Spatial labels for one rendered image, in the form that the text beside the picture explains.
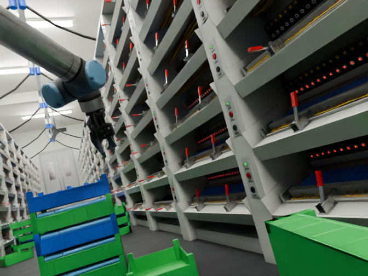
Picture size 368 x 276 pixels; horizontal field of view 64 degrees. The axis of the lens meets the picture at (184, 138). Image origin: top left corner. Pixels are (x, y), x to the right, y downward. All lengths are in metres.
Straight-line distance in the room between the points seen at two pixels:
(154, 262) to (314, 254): 0.90
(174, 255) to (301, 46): 0.88
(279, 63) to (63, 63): 0.59
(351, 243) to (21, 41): 0.82
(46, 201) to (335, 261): 1.07
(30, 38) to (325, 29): 0.70
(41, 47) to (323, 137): 0.73
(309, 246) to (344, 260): 0.07
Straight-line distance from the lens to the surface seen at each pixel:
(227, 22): 0.91
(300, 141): 0.72
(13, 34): 0.88
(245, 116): 0.87
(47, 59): 0.92
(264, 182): 0.87
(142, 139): 2.21
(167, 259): 1.23
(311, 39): 0.68
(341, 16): 0.64
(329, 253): 0.35
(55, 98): 1.06
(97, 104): 1.17
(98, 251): 1.24
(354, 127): 0.63
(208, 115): 1.06
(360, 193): 0.75
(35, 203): 1.26
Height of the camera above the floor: 0.30
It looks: 8 degrees up
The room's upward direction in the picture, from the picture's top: 15 degrees counter-clockwise
